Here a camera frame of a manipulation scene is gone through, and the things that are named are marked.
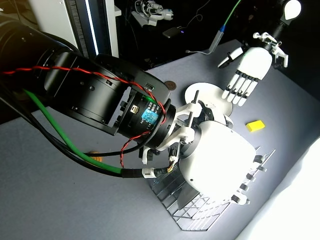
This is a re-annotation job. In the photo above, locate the green cable with black sleeve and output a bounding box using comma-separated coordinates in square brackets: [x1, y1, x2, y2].
[23, 89, 176, 179]

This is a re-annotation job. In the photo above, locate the white spare robot hand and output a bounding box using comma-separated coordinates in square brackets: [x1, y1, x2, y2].
[131, 0, 175, 28]

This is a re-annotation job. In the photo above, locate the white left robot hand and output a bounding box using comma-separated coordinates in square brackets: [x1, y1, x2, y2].
[217, 45, 273, 107]

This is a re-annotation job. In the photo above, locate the thick black cable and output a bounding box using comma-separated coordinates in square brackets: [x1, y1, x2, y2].
[0, 82, 141, 177]

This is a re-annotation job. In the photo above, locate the silver wire rack shelf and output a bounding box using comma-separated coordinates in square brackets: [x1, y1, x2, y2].
[147, 146, 277, 231]

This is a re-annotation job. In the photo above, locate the yellow rectangular block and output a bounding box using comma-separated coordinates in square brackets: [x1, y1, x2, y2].
[245, 119, 266, 133]

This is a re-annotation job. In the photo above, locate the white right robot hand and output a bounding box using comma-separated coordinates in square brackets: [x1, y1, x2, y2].
[178, 119, 268, 208]

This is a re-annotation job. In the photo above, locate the brown round disc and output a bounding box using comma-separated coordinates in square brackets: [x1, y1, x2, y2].
[163, 80, 177, 91]

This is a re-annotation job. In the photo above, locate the black power adapter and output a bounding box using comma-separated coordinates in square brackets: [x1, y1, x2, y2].
[162, 26, 185, 40]

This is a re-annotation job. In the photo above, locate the green cable with blue plug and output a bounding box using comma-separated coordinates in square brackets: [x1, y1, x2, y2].
[208, 0, 243, 55]

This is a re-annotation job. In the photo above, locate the red black twisted wire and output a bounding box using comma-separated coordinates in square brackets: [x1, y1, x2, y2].
[1, 65, 168, 169]

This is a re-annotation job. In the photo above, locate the orange swirl cookie toy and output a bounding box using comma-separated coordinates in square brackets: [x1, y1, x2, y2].
[87, 150, 104, 164]

